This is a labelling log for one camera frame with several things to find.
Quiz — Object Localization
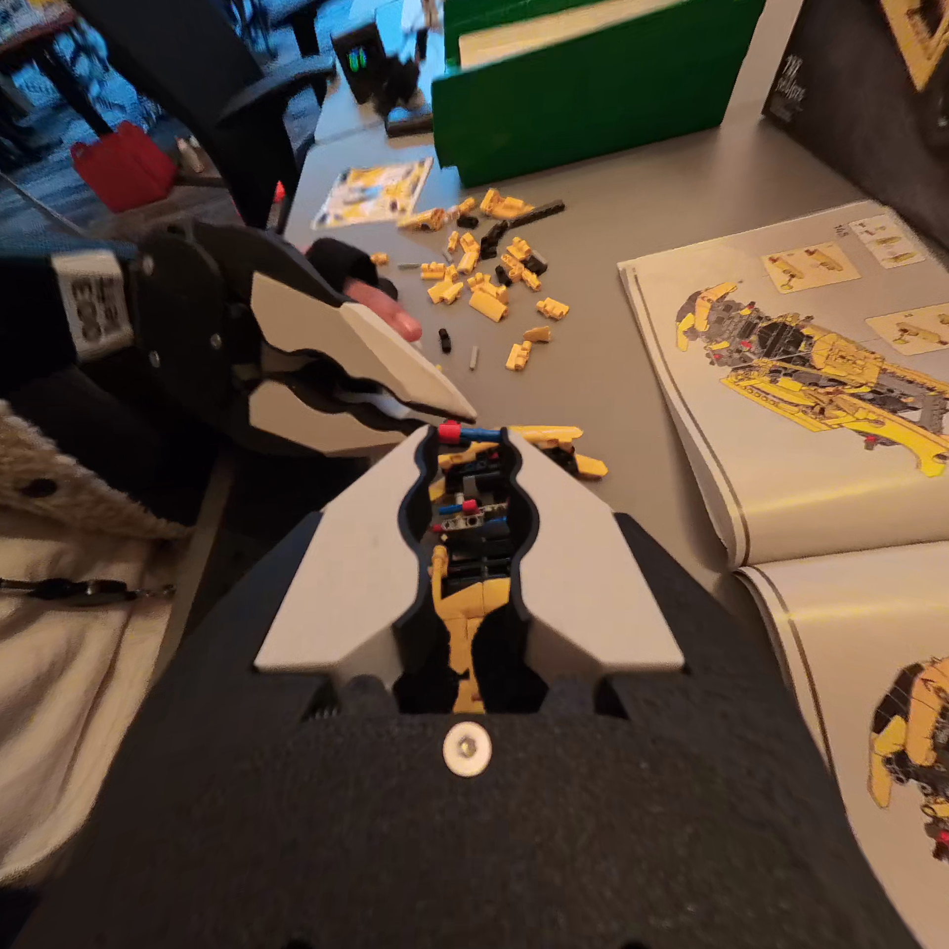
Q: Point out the person's left hand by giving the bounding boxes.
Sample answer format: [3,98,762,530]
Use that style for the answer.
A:
[343,279,425,345]

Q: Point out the grey desk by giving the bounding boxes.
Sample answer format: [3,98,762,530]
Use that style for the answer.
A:
[285,0,876,594]

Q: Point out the beige cardboard sheet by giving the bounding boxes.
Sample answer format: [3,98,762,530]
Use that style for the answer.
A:
[458,0,694,71]

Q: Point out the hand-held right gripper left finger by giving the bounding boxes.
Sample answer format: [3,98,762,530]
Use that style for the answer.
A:
[254,426,438,694]

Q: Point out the yellow toy brick car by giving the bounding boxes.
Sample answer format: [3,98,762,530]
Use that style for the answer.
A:
[426,424,610,714]

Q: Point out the black long brick beam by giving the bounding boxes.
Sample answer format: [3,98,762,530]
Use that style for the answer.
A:
[482,199,566,257]

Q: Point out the pile of yellow bricks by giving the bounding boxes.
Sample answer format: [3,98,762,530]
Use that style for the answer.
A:
[371,189,572,372]

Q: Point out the person's fleece-lined jacket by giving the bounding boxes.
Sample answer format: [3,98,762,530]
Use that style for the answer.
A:
[0,400,195,542]

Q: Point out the person's white sweater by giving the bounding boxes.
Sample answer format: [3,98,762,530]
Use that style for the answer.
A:
[0,512,179,883]

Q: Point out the yellow printed leaflet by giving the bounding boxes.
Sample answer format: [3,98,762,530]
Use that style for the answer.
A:
[311,159,434,231]

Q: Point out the black device green lights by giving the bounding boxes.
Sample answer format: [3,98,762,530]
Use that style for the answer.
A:
[330,21,425,120]

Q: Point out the green storage bin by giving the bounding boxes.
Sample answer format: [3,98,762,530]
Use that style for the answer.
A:
[431,0,768,188]

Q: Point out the black strap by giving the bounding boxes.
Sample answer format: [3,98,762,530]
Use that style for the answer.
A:
[0,578,175,605]

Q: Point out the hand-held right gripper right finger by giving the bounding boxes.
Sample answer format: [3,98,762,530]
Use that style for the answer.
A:
[500,426,685,690]

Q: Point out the black toy set box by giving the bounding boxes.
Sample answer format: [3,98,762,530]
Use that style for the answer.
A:
[762,0,949,249]

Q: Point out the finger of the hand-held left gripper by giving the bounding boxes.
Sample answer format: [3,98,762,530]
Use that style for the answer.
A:
[248,270,477,425]
[247,374,431,457]

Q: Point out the red plastic bin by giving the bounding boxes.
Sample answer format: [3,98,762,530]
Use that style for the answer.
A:
[70,121,179,214]

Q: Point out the instruction booklet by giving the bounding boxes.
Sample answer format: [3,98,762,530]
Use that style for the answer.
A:
[617,200,949,949]

